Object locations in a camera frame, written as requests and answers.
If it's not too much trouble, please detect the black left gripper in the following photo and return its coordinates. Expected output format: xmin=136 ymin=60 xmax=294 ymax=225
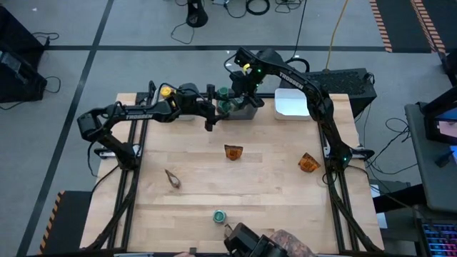
xmin=191 ymin=83 xmax=231 ymax=133

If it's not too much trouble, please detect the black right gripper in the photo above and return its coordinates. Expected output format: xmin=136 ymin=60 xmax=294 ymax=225
xmin=229 ymin=69 xmax=266 ymax=110

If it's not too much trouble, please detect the dark grey plastic bin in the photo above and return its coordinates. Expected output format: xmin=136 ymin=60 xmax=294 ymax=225
xmin=216 ymin=87 xmax=259 ymax=121

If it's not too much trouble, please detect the white plastic bin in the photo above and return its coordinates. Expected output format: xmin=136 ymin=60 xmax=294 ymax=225
xmin=150 ymin=87 xmax=196 ymax=121
xmin=273 ymin=88 xmax=311 ymax=121

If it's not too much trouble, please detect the black perforated computer case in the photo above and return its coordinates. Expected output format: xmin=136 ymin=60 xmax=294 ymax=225
xmin=277 ymin=66 xmax=378 ymax=119

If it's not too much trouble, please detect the black stand base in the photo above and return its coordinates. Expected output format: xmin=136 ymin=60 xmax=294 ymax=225
xmin=185 ymin=0 xmax=209 ymax=29

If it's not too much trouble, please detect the black handheld device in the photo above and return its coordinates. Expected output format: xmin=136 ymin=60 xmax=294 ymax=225
xmin=224 ymin=222 xmax=288 ymax=257

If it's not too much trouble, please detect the person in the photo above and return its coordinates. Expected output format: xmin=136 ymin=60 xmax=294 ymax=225
xmin=268 ymin=229 xmax=318 ymax=257

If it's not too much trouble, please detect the black hazard-striped floor mat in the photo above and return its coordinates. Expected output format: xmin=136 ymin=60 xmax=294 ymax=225
xmin=368 ymin=0 xmax=447 ymax=54
xmin=37 ymin=190 xmax=94 ymax=257

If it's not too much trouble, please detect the black computer monitor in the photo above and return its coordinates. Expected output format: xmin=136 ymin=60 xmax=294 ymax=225
xmin=423 ymin=86 xmax=457 ymax=146

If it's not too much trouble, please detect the black equipment case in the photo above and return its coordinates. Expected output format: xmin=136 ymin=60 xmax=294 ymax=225
xmin=0 ymin=5 xmax=46 ymax=61
xmin=0 ymin=49 xmax=49 ymax=104

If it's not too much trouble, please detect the grey desk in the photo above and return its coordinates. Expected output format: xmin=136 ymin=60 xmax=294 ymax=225
xmin=403 ymin=101 xmax=457 ymax=215

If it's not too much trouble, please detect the backlit rainbow keyboard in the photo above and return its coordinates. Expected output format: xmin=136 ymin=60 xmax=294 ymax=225
xmin=421 ymin=221 xmax=457 ymax=257

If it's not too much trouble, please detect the black aluminium table frame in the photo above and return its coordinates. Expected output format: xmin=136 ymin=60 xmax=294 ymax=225
xmin=80 ymin=80 xmax=385 ymax=257

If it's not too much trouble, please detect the black looped floor cable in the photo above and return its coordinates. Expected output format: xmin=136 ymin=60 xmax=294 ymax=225
xmin=285 ymin=0 xmax=311 ymax=74

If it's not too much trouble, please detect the black cable coil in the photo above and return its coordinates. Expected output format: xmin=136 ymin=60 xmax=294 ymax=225
xmin=244 ymin=0 xmax=271 ymax=16

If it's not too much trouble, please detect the yellow cable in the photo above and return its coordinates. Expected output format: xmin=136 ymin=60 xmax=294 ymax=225
xmin=324 ymin=0 xmax=349 ymax=71

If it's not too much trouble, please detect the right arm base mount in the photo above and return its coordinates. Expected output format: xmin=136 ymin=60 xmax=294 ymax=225
xmin=321 ymin=145 xmax=376 ymax=161

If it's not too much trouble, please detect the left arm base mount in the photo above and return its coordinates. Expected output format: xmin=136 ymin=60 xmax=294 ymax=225
xmin=93 ymin=144 xmax=121 ymax=161

